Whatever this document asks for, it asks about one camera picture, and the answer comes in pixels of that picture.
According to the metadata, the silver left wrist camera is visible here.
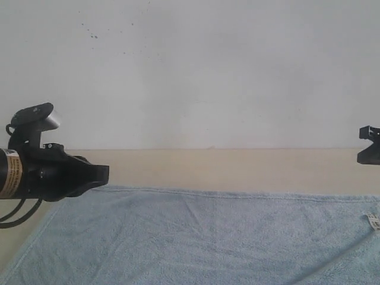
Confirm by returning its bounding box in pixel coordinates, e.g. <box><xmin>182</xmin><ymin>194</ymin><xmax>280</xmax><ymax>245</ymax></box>
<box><xmin>41</xmin><ymin>110</ymin><xmax>61</xmax><ymax>132</ymax></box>

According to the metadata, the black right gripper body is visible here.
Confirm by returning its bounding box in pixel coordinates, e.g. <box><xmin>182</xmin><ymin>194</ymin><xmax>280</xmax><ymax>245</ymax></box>
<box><xmin>357</xmin><ymin>125</ymin><xmax>380</xmax><ymax>165</ymax></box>

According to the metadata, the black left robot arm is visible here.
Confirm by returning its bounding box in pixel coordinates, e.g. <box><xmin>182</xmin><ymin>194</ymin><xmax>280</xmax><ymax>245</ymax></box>
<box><xmin>1</xmin><ymin>144</ymin><xmax>110</xmax><ymax>202</ymax></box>

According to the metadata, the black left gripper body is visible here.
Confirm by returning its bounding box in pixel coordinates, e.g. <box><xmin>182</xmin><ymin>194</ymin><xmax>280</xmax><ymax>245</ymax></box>
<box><xmin>21</xmin><ymin>144</ymin><xmax>89</xmax><ymax>202</ymax></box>

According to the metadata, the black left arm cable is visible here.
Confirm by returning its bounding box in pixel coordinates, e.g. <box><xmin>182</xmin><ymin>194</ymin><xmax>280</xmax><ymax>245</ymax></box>
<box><xmin>0</xmin><ymin>195</ymin><xmax>45</xmax><ymax>229</ymax></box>

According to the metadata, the light blue fluffy towel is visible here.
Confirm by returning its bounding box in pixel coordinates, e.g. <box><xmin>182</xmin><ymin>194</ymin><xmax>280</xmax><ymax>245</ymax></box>
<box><xmin>1</xmin><ymin>186</ymin><xmax>379</xmax><ymax>284</ymax></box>

